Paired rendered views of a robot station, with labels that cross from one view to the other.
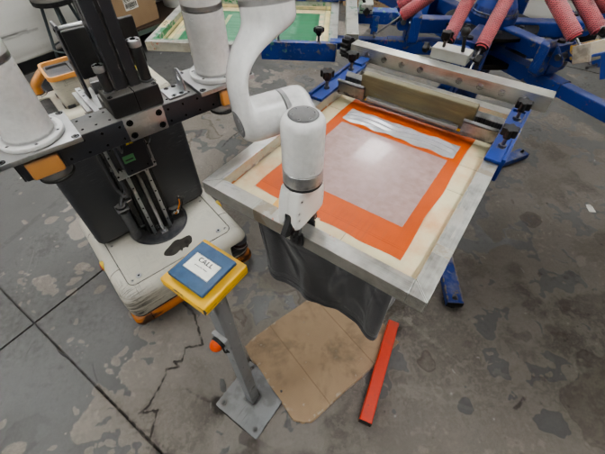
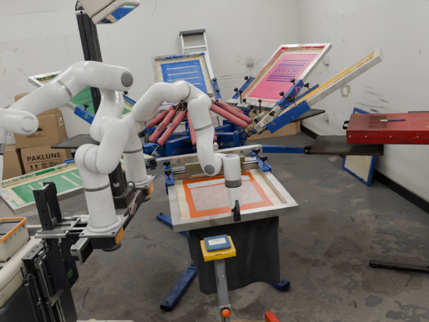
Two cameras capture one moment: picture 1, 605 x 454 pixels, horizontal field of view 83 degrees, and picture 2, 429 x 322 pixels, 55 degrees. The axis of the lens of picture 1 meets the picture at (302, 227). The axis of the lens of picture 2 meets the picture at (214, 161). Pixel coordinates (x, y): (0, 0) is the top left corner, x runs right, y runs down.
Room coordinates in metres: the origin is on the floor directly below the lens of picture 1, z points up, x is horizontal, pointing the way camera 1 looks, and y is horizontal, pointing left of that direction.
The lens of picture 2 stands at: (-0.72, 1.18, 1.81)
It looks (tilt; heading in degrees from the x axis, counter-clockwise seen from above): 18 degrees down; 318
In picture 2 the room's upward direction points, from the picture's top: 6 degrees counter-clockwise
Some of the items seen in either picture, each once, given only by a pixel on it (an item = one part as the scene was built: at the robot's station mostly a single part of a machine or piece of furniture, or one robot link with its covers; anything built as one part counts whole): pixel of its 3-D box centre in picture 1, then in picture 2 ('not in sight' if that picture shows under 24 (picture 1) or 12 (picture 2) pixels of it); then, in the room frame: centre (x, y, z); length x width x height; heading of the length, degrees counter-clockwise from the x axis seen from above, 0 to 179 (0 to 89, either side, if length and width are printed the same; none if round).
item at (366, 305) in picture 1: (319, 267); (236, 252); (0.56, -0.05, 0.74); 0.45 x 0.03 x 0.43; 55
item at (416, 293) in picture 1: (379, 149); (222, 187); (0.80, -0.22, 0.97); 0.79 x 0.58 x 0.04; 145
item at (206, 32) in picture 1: (205, 40); (131, 166); (0.91, 0.24, 1.21); 0.16 x 0.13 x 0.15; 40
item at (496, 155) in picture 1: (505, 140); (260, 165); (0.83, -0.58, 0.98); 0.30 x 0.05 x 0.07; 145
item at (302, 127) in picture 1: (297, 128); (224, 165); (0.53, 0.01, 1.22); 0.15 x 0.10 x 0.11; 29
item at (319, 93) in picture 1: (338, 86); (168, 179); (1.15, -0.13, 0.98); 0.30 x 0.05 x 0.07; 145
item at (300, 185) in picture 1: (304, 169); (232, 180); (0.50, 0.00, 1.15); 0.09 x 0.07 x 0.03; 145
